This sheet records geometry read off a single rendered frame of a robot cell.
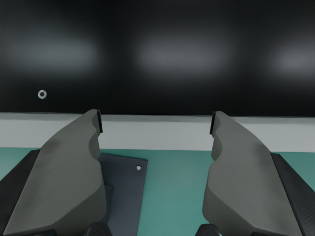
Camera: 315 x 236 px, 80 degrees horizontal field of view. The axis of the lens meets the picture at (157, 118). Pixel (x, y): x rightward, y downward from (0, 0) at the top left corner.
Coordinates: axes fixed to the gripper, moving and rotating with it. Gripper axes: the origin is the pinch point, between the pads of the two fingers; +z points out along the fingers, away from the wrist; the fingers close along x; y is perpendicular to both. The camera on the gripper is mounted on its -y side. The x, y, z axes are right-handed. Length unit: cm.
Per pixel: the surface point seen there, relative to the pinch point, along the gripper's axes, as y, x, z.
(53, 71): -0.2, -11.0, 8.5
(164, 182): 70, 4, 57
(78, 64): -0.8, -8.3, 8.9
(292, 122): 5.3, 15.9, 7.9
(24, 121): 5.5, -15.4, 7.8
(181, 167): 63, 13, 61
